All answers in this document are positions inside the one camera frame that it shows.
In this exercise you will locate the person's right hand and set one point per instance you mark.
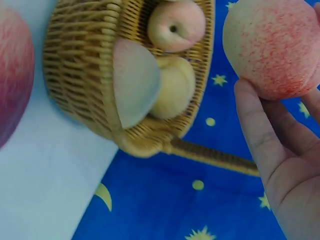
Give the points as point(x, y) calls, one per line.
point(292, 162)

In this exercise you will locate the person's right fingers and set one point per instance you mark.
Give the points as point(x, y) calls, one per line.
point(257, 120)

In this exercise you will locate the red speckled peach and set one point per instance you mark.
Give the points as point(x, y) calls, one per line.
point(272, 50)

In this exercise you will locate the pale yellow peach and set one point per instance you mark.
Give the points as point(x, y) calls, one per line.
point(175, 92)

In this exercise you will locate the pink peach with stem dimple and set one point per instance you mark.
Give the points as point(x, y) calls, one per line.
point(175, 27)

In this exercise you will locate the pale pink smooth peach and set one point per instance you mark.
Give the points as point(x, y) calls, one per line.
point(132, 82)

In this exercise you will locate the large dark red apple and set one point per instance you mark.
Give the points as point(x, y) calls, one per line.
point(13, 77)

